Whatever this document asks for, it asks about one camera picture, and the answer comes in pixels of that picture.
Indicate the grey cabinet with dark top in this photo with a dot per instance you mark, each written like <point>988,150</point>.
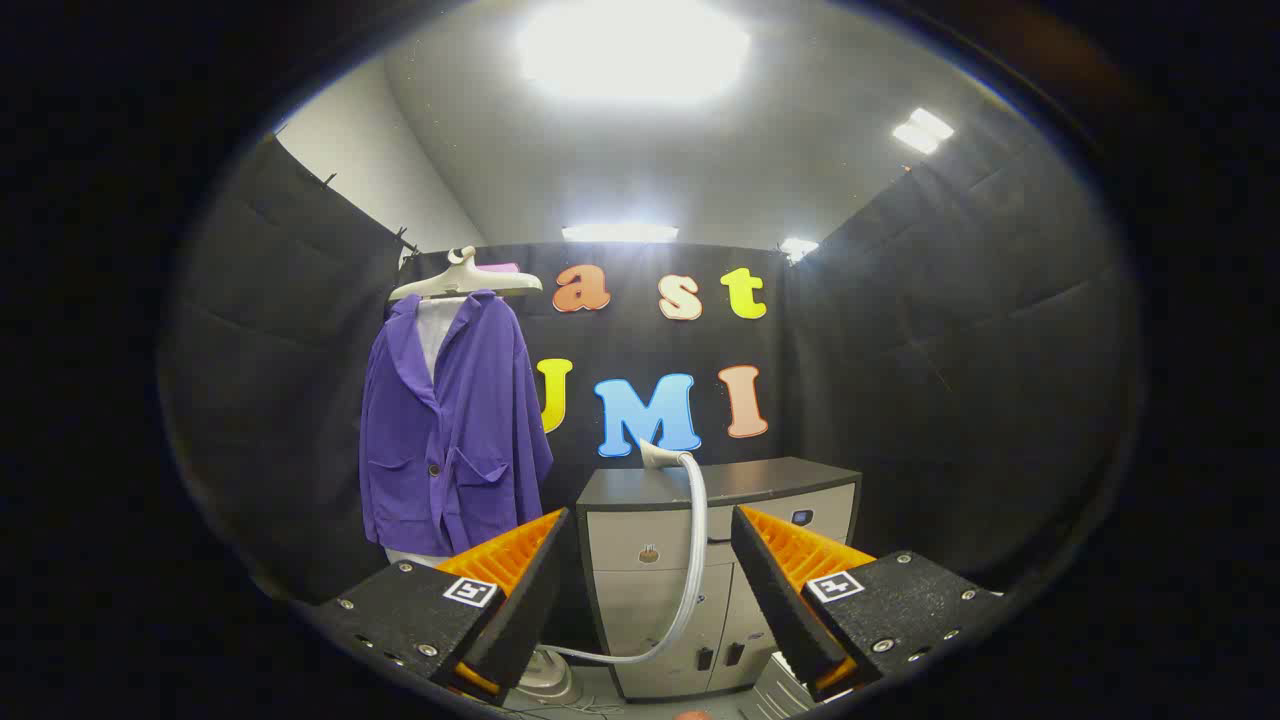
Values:
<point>640,540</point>

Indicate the white plastic clothes hanger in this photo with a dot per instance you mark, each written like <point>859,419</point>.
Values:
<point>470,280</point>

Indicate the small white drawer box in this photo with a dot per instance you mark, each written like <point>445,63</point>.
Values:
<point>780,695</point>

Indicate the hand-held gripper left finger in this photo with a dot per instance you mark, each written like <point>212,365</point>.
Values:
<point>520,610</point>

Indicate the white garment steamer base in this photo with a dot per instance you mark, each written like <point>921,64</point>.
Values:
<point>545,680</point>

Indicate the double panel ceiling light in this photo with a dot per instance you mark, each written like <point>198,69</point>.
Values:
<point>922,130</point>

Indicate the large square ceiling light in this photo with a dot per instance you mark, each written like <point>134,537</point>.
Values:
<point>633,50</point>

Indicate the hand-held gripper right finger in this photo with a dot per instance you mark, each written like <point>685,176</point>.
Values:
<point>775,600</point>

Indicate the long rectangular ceiling light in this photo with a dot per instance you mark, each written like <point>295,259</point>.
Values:
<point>620,232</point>

